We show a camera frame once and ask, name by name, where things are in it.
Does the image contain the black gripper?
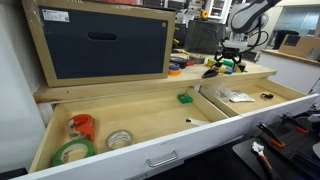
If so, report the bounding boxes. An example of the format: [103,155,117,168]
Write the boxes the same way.
[213,46,247,73]

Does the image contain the yellow black spring clamp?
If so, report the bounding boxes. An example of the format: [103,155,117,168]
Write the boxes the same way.
[201,67,228,80]

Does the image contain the white cabinet wooden top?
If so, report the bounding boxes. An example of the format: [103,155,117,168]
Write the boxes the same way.
[255,49,320,95]

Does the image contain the wide wooden drawer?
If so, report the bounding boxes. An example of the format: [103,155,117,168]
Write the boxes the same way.
[13,86,244,180]

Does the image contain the yellow black tape roll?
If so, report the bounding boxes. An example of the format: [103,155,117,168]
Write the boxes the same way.
[206,58,218,69]

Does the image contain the silver foil bag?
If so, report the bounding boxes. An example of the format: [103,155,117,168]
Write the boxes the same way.
[227,90,257,104]

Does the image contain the black yellow hand tool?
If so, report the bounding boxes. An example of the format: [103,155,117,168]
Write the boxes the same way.
[172,48,192,57]

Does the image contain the black clamp with bolt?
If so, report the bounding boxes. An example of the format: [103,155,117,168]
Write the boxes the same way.
[260,92,275,102]

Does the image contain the yellow round tool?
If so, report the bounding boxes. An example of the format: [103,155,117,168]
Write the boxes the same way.
[199,10,210,21]

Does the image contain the orange tape roll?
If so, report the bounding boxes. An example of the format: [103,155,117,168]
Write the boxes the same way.
[167,67,183,77]

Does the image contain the blue tape roll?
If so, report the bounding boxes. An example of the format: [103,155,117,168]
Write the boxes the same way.
[168,62,181,71]

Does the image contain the white shelving cabinet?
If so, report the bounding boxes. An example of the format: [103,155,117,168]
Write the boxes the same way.
[203,0,234,20]

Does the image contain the small green block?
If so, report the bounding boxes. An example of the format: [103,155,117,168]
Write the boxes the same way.
[176,93,194,105]

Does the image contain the black office chair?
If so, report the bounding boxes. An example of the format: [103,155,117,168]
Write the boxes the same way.
[272,29,300,51]

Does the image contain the small cardboard box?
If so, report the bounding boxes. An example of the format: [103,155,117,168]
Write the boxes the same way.
[277,33,320,60]

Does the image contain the black machine at left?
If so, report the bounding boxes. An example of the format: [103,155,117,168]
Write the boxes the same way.
[257,121,287,150]

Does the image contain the black clamp orange tips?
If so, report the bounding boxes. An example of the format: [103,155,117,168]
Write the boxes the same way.
[280,112,310,135]

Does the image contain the black perforated board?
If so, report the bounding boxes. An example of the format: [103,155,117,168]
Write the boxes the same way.
[232,111,320,180]

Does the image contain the large cardboard box dark panel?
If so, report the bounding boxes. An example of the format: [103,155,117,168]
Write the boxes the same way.
[21,0,177,88]

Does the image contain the clear tape roll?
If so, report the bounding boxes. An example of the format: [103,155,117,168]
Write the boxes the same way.
[105,129,135,151]

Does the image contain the red tape dispenser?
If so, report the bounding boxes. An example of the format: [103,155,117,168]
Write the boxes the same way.
[65,113,97,143]

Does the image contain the green tape roll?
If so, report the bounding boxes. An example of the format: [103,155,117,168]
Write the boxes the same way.
[51,138,97,167]

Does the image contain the green handled brush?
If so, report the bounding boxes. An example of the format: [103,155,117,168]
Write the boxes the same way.
[221,58,236,68]

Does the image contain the gray duct tape roll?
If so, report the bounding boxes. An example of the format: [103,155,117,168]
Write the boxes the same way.
[188,53,206,65]

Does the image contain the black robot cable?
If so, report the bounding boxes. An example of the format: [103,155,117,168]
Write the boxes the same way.
[247,19,270,52]

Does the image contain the orange handled scraper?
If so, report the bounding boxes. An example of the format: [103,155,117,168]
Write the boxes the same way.
[250,141,278,179]

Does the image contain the metal drawer handle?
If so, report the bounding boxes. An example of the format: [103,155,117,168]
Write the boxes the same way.
[145,149,180,169]

